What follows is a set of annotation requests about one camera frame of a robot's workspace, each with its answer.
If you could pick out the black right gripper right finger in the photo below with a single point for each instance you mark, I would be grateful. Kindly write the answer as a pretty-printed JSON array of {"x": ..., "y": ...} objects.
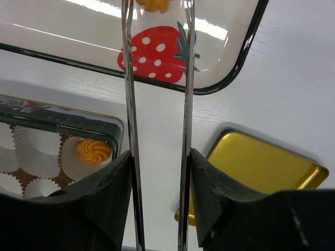
[{"x": 232, "y": 216}]

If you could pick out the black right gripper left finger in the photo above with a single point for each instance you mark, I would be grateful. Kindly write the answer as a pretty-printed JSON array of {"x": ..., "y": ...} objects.
[{"x": 87, "y": 215}]

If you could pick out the swirl cookie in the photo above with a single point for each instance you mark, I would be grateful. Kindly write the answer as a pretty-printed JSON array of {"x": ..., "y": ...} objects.
[{"x": 93, "y": 152}]

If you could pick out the metal tongs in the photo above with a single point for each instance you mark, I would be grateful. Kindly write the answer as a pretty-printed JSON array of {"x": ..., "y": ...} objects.
[{"x": 185, "y": 179}]

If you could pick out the flower cookie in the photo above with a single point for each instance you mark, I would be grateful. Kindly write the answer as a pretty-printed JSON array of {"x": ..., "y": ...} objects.
[{"x": 154, "y": 5}]

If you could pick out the white paper cup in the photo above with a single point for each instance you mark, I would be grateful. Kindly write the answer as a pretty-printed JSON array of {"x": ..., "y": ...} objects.
[
  {"x": 40, "y": 187},
  {"x": 72, "y": 165},
  {"x": 37, "y": 151},
  {"x": 11, "y": 186},
  {"x": 9, "y": 162}
]

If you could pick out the gold tin lid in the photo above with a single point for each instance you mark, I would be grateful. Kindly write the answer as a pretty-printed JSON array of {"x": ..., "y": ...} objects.
[{"x": 260, "y": 168}]

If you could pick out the square cookie tin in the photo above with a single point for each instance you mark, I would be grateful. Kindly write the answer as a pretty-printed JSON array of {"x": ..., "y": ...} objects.
[{"x": 63, "y": 121}]

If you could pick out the strawberry print tray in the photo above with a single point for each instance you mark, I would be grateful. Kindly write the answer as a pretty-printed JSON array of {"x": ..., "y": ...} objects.
[{"x": 87, "y": 35}]

